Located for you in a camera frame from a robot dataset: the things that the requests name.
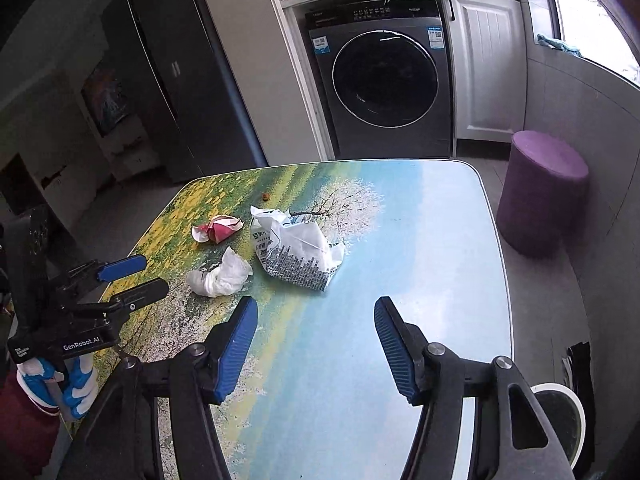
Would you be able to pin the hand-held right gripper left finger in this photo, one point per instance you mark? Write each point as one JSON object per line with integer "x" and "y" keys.
{"x": 235, "y": 350}

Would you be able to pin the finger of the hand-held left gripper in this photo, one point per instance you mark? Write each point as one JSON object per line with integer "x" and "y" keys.
{"x": 122, "y": 267}
{"x": 147, "y": 291}

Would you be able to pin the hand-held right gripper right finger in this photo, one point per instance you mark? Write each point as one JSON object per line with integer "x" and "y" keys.
{"x": 395, "y": 350}

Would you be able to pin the white tissue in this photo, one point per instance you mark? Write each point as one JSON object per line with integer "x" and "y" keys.
{"x": 220, "y": 275}

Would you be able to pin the red white wrapper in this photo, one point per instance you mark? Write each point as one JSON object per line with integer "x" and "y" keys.
{"x": 217, "y": 230}

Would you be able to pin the white printed plastic bag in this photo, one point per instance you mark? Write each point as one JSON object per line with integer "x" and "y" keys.
{"x": 295, "y": 255}

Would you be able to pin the white trash bin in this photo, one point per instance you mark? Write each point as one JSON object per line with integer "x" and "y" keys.
{"x": 560, "y": 420}

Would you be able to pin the person's left forearm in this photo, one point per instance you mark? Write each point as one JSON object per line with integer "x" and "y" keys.
{"x": 25, "y": 435}

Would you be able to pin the person's left hand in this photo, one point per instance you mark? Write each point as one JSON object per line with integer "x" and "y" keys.
{"x": 77, "y": 385}

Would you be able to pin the white low cabinet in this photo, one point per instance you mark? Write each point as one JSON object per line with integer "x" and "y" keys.
{"x": 130, "y": 152}

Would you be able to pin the dark refrigerator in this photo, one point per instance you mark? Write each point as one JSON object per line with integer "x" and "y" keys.
{"x": 195, "y": 70}

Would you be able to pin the purple round stool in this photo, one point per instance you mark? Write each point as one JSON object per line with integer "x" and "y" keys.
{"x": 542, "y": 190}

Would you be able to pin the grey washing machine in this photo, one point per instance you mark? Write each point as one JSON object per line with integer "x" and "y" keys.
{"x": 385, "y": 75}

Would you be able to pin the white cabinet door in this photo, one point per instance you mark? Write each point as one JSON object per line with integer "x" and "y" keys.
{"x": 487, "y": 65}

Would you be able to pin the blue cloth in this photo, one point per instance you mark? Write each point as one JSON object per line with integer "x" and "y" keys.
{"x": 557, "y": 44}

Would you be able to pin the window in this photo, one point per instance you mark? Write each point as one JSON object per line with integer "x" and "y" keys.
{"x": 590, "y": 5}

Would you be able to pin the framed wall picture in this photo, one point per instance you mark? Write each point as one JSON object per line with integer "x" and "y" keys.
{"x": 105, "y": 97}

